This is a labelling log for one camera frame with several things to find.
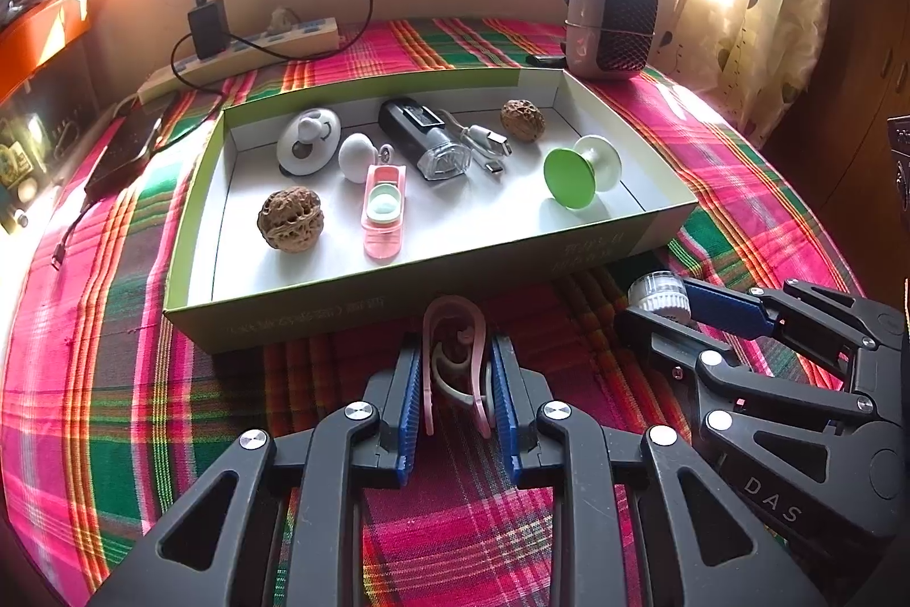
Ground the white round ridged cap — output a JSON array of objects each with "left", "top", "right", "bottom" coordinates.
[{"left": 626, "top": 271, "right": 693, "bottom": 324}]

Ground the pink ear hook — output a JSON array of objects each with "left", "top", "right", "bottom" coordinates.
[{"left": 421, "top": 296, "right": 495, "bottom": 439}]

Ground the white USB cable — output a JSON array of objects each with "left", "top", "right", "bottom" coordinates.
[{"left": 439, "top": 108, "right": 514, "bottom": 176}]

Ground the wrinkled walnut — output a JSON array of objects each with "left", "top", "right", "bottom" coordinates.
[
  {"left": 256, "top": 187, "right": 324, "bottom": 254},
  {"left": 500, "top": 98, "right": 546, "bottom": 143}
]

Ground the white egg-shaped earbud case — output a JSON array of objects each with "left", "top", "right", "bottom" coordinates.
[{"left": 338, "top": 133, "right": 378, "bottom": 185}]

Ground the white panda face gadget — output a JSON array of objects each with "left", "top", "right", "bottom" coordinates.
[{"left": 276, "top": 108, "right": 341, "bottom": 177}]

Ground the shallow green white cardboard box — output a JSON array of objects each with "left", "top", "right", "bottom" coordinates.
[{"left": 163, "top": 68, "right": 696, "bottom": 353}]

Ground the spotted cream curtain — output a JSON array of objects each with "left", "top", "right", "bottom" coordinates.
[{"left": 660, "top": 0, "right": 838, "bottom": 147}]

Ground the plaid bed cloth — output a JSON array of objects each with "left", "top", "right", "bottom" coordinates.
[{"left": 0, "top": 15, "right": 866, "bottom": 607}]

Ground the small black dongle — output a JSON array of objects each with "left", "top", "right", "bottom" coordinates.
[{"left": 526, "top": 54, "right": 566, "bottom": 69}]

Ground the grey portable speaker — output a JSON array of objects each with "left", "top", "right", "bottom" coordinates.
[{"left": 565, "top": 0, "right": 659, "bottom": 80}]

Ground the black smartphone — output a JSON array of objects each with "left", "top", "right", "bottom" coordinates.
[{"left": 85, "top": 92, "right": 177, "bottom": 205}]

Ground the white power strip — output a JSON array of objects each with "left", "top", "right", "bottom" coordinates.
[{"left": 137, "top": 17, "right": 340, "bottom": 103}]

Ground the black charger with cable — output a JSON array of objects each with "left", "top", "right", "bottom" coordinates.
[{"left": 168, "top": 0, "right": 375, "bottom": 96}]

